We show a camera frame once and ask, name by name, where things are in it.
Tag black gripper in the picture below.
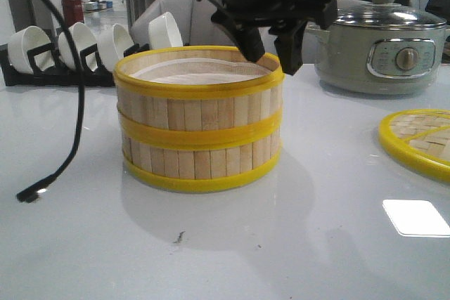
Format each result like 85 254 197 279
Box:
198 0 338 75

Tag woven bamboo steamer lid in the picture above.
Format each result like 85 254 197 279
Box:
378 109 449 183

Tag grey chair left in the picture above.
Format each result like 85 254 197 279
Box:
130 0 234 48

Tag white bowl right tilted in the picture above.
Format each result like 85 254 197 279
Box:
148 12 183 49

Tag grey electric cooking pot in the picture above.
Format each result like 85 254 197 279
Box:
304 15 450 96

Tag glass pot lid with knob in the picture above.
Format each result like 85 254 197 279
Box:
335 0 446 30

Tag bamboo steamer tier yellow rims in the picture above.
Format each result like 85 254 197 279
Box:
122 129 281 193

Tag red bin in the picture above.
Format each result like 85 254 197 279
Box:
61 0 84 27

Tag black bowl rack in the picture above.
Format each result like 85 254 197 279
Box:
0 42 150 87

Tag white bowl far left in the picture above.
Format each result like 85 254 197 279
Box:
8 26 51 74

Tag black cable left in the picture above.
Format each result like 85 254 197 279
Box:
6 0 86 204

